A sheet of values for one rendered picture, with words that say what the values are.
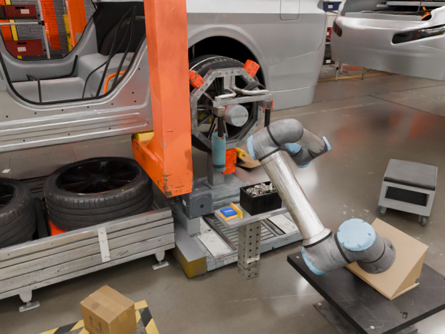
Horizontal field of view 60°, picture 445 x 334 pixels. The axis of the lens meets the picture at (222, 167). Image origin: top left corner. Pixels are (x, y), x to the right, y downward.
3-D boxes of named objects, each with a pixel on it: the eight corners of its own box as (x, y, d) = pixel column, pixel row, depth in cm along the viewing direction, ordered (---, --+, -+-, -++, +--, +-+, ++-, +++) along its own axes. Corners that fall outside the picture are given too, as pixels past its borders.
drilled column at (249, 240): (250, 266, 242) (252, 208, 225) (259, 276, 234) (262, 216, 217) (236, 271, 238) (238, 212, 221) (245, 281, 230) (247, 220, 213)
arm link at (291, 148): (295, 157, 228) (286, 145, 223) (283, 154, 239) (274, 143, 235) (305, 145, 229) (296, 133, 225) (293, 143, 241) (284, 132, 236)
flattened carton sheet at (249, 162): (229, 148, 429) (229, 145, 427) (269, 161, 394) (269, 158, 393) (210, 155, 410) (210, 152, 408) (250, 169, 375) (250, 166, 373)
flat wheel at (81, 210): (120, 177, 299) (116, 148, 289) (173, 207, 256) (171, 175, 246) (32, 207, 256) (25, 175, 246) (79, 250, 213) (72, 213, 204)
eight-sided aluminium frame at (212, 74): (256, 140, 284) (259, 64, 262) (261, 142, 279) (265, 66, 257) (189, 153, 261) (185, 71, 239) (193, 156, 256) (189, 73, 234)
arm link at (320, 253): (349, 269, 172) (265, 124, 177) (314, 283, 179) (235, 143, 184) (351, 256, 186) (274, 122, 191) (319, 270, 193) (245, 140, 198)
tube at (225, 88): (227, 92, 251) (227, 75, 247) (242, 98, 236) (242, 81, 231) (202, 95, 244) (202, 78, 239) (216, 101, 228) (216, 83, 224)
